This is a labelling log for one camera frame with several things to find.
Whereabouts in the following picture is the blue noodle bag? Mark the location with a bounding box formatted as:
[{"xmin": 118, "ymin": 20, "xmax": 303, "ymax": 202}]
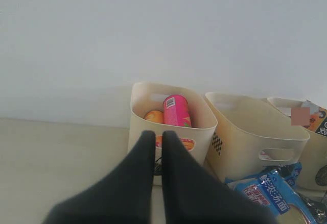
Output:
[{"xmin": 224, "ymin": 162, "xmax": 326, "ymax": 223}]

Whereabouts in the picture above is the cream middle bin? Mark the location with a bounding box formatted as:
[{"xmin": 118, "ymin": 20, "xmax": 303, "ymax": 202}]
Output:
[{"xmin": 205, "ymin": 92, "xmax": 310, "ymax": 182}]

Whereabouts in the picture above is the pink chips can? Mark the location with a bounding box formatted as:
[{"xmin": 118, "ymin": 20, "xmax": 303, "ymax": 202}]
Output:
[{"xmin": 163, "ymin": 95, "xmax": 192, "ymax": 127}]

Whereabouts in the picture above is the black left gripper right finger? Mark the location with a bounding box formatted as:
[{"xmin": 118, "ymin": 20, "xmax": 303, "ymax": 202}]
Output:
[{"xmin": 162, "ymin": 131, "xmax": 276, "ymax": 223}]

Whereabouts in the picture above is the yellow chips can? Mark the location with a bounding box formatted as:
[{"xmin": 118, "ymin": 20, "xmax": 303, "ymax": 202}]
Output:
[{"xmin": 144, "ymin": 110, "xmax": 164, "ymax": 124}]

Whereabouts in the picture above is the cream bin with triangle mark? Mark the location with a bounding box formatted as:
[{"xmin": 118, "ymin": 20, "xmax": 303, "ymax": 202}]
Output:
[{"xmin": 128, "ymin": 82, "xmax": 218, "ymax": 186}]

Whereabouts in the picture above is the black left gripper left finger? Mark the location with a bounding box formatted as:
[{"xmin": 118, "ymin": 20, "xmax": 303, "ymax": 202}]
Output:
[{"xmin": 43, "ymin": 131, "xmax": 155, "ymax": 223}]

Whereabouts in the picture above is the orange black noodle bag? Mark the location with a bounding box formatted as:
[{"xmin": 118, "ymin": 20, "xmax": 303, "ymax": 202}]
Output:
[{"xmin": 301, "ymin": 101, "xmax": 326, "ymax": 137}]

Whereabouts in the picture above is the cream bin with circle mark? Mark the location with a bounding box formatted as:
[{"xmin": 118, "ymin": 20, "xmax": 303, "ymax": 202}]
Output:
[{"xmin": 267, "ymin": 97, "xmax": 326, "ymax": 192}]

